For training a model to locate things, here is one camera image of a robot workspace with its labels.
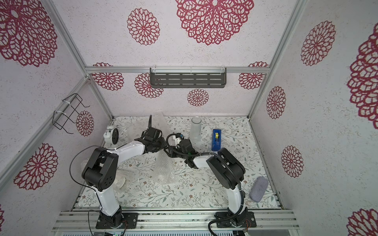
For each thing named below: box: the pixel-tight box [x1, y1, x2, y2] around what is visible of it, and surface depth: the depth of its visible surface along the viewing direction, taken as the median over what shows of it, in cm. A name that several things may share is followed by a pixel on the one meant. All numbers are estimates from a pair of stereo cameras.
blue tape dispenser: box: [211, 129, 222, 151], surface depth 102 cm
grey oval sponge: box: [249, 176, 269, 203], surface depth 82 cm
